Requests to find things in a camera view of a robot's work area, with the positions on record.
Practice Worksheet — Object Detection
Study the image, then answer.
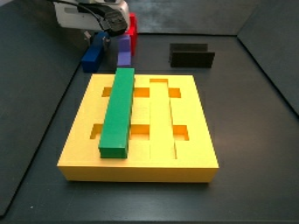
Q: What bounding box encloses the purple notched block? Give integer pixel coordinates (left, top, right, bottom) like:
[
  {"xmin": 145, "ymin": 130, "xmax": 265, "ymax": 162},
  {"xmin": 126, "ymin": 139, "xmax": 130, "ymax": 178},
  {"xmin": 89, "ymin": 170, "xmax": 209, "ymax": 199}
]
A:
[{"xmin": 117, "ymin": 35, "xmax": 131, "ymax": 67}]

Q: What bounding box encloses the green long block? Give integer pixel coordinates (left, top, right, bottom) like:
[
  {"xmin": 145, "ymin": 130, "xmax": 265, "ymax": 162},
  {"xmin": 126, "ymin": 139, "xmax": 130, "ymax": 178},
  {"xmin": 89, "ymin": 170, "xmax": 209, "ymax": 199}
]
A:
[{"xmin": 98, "ymin": 68, "xmax": 135, "ymax": 158}]

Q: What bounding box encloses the red notched block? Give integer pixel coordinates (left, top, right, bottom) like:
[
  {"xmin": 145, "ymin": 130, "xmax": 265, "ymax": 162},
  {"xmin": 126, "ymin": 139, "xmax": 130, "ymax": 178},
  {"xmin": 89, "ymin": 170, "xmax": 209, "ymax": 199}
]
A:
[{"xmin": 126, "ymin": 12, "xmax": 138, "ymax": 54}]

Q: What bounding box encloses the black cable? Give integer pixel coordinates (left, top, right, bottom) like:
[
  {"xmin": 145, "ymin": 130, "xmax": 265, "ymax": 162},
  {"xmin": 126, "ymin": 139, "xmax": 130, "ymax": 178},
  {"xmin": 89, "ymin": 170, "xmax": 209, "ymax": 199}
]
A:
[{"xmin": 48, "ymin": 0, "xmax": 129, "ymax": 38}]

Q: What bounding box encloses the blue long block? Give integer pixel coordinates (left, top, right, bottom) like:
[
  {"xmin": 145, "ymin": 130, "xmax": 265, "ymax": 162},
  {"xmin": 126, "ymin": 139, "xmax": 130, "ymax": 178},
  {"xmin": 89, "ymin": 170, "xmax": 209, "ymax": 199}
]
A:
[{"xmin": 81, "ymin": 31, "xmax": 109, "ymax": 73}]

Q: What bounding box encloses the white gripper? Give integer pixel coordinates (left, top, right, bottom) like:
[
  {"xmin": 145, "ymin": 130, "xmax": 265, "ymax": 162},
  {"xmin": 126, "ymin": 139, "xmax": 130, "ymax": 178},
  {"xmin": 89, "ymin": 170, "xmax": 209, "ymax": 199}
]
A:
[{"xmin": 52, "ymin": 0, "xmax": 130, "ymax": 50}]

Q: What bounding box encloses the yellow slotted board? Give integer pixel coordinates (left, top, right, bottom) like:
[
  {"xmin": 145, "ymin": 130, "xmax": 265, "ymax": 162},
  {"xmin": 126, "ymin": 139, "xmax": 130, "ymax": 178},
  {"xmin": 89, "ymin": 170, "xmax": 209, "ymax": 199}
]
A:
[{"xmin": 58, "ymin": 74, "xmax": 219, "ymax": 183}]

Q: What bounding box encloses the black angle bracket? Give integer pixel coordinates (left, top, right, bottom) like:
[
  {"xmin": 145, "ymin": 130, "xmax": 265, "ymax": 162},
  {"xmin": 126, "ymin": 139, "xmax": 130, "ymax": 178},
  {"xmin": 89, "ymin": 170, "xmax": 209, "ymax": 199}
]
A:
[{"xmin": 170, "ymin": 43, "xmax": 215, "ymax": 68}]

